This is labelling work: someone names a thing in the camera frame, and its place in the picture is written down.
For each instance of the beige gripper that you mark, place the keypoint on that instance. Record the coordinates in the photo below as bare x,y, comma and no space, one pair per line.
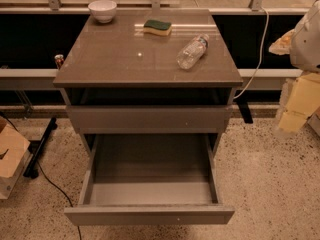
306,47

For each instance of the grey drawer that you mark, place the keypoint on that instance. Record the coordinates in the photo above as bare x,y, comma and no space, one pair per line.
148,119
150,179

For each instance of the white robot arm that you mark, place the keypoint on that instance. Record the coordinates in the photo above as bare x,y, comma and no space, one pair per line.
310,22

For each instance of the grey top drawer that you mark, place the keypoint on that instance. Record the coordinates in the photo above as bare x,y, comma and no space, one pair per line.
148,119

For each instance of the grey drawer cabinet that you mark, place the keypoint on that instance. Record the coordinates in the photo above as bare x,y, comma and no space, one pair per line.
117,64

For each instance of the cardboard box right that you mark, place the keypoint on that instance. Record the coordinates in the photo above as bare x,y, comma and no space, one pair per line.
314,121

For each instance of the cardboard box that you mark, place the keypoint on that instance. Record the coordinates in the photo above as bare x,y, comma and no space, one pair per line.
13,157
314,121

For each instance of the black stand leg right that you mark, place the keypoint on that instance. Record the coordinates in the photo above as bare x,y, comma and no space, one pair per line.
245,111

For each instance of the black stand leg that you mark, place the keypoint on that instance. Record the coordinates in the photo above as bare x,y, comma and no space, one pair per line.
245,111
36,148

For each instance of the clear plastic water bottle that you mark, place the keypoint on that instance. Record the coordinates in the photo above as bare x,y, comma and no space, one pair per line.
193,51

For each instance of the green yellow sponge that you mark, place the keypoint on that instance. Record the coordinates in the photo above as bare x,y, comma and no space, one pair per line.
157,27

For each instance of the white ceramic bowl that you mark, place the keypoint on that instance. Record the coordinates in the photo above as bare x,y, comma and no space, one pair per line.
103,10

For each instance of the red soda can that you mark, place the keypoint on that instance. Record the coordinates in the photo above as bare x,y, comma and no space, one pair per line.
59,60

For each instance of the black stand leg left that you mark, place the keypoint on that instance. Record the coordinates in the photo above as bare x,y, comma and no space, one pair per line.
36,148

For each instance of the cardboard box left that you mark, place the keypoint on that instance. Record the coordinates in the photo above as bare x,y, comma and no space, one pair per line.
13,157

